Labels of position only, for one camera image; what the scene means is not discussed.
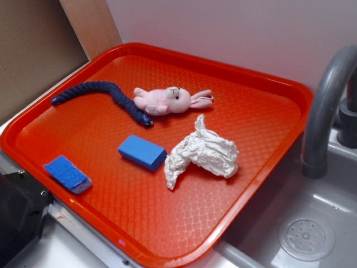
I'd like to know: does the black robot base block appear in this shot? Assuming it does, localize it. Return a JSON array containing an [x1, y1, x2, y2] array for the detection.
[[1, 173, 52, 267]]

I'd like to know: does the blue rectangular block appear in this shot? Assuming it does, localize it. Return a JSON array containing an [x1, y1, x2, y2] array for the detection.
[[118, 135, 167, 171]]

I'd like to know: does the crumpled white cloth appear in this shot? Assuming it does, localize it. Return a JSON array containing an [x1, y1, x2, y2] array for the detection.
[[164, 114, 239, 190]]

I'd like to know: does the red plastic tray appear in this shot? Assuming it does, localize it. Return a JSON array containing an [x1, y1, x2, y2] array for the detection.
[[1, 43, 312, 267]]

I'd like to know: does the pink plush bunny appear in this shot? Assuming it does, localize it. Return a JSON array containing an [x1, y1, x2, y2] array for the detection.
[[133, 87, 214, 116]]

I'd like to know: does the blue and white sponge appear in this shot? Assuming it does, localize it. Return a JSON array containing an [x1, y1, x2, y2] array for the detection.
[[44, 155, 92, 194]]

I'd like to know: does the grey curved faucet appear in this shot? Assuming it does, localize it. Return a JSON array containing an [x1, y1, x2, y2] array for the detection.
[[301, 45, 356, 179]]

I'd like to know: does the grey plastic sink basin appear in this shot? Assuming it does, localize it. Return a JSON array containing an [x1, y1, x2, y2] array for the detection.
[[215, 130, 356, 267]]

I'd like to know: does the round sink drain strainer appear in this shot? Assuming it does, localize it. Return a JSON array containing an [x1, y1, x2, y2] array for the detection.
[[278, 213, 335, 262]]

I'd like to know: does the brown cardboard panel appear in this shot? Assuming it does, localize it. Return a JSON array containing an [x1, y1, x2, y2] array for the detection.
[[1, 1, 121, 123]]

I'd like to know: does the navy blue braided rope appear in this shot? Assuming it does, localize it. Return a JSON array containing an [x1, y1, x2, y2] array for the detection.
[[50, 80, 154, 128]]

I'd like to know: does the grey faucet handle post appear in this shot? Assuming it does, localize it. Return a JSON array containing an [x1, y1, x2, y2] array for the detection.
[[337, 71, 356, 149]]

